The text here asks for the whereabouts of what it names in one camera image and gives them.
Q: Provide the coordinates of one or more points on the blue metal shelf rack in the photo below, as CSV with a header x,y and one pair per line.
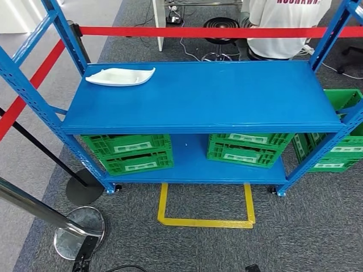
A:
x,y
198,97

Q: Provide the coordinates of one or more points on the white plastic trim part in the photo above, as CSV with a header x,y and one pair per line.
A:
x,y
119,77

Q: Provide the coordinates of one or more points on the green plastic crate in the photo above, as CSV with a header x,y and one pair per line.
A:
x,y
247,150
130,154
343,150

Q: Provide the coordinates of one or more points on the yellow floor tape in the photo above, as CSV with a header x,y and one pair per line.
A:
x,y
204,223

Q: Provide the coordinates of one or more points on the red barrier belt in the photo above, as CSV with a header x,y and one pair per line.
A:
x,y
37,80
170,32

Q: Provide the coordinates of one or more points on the black box under desk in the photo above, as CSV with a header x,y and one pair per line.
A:
x,y
174,20

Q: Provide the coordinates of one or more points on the black round stool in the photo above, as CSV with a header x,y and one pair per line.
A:
x,y
260,57
221,22

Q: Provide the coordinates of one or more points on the seated person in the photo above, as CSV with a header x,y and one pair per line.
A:
x,y
283,22

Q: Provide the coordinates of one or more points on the white power strip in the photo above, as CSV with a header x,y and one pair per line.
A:
x,y
309,49

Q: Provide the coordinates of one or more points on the black office chair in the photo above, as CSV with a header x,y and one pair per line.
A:
x,y
352,52

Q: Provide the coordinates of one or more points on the dark barrier post with base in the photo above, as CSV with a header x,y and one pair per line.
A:
x,y
84,189

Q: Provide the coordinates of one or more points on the chrome barrier post with base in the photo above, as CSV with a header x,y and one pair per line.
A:
x,y
28,204

